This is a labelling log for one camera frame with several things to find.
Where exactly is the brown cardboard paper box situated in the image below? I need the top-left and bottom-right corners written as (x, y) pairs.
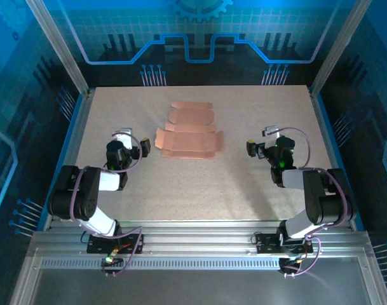
top-left (154, 100), bottom-right (225, 159)

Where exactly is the circuit board with lights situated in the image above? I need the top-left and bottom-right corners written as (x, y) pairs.
top-left (101, 248), bottom-right (125, 267)
top-left (278, 254), bottom-right (305, 271)

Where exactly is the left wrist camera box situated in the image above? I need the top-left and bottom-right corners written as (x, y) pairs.
top-left (112, 127), bottom-right (133, 150)

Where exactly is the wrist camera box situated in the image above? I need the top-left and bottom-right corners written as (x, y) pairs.
top-left (263, 125), bottom-right (281, 149)
top-left (112, 127), bottom-right (133, 150)

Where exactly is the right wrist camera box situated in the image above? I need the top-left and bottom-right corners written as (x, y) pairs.
top-left (263, 125), bottom-right (281, 149)

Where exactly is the aluminium side rail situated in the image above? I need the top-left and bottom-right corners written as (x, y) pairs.
top-left (308, 85), bottom-right (356, 231)
top-left (43, 88), bottom-right (95, 231)

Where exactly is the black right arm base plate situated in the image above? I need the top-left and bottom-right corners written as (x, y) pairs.
top-left (255, 233), bottom-right (314, 255)

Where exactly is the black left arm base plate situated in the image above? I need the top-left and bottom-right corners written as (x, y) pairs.
top-left (86, 233), bottom-right (146, 255)

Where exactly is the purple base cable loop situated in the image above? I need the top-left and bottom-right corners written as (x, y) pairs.
top-left (282, 235), bottom-right (343, 296)
top-left (100, 226), bottom-right (147, 278)

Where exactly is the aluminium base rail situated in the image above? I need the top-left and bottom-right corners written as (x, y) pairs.
top-left (29, 220), bottom-right (372, 258)

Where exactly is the aluminium frame post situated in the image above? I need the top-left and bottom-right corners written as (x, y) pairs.
top-left (308, 0), bottom-right (374, 96)
top-left (24, 0), bottom-right (92, 96)

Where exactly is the slotted metal cable duct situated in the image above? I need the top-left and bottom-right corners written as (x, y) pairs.
top-left (40, 257), bottom-right (282, 271)

